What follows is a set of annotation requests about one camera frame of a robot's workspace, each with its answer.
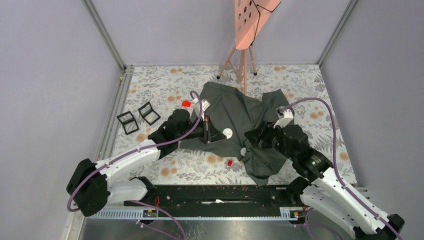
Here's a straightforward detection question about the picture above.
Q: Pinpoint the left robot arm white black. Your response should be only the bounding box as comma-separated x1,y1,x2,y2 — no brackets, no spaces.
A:
66,109,233,217

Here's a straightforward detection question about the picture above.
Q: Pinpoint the black frame display box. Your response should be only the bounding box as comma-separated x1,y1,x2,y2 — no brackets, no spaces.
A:
116,111,139,135
138,101,161,126

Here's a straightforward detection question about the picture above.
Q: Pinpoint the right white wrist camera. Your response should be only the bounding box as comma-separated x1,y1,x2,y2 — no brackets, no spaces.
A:
273,106,294,129

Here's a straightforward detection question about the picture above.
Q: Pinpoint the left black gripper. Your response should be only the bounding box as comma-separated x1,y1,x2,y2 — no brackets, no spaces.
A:
177,115,227,145

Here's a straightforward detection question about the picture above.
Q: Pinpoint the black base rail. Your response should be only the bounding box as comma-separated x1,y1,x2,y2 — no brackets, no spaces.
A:
141,185,307,219

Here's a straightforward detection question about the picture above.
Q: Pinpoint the pink music stand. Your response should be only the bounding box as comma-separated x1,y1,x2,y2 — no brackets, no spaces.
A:
216,0,281,95

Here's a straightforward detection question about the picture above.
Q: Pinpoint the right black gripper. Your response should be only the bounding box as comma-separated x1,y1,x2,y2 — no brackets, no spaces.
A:
243,119,296,161

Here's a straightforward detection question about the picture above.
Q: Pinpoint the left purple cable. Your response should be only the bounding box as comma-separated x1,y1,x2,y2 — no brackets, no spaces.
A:
66,90,204,240

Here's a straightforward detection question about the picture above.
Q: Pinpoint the dark grey t-shirt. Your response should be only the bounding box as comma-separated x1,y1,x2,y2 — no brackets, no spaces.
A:
180,82,289,187

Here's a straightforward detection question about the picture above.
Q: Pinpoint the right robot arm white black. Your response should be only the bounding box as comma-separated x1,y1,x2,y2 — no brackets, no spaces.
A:
244,122,405,240

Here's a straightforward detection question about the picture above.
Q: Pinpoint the round brooch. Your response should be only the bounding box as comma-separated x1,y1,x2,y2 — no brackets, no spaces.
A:
222,128,233,139
240,147,247,157

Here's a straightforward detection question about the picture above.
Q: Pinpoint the red house-shaped toy block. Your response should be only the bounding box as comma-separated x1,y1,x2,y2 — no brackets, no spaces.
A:
181,100,191,108

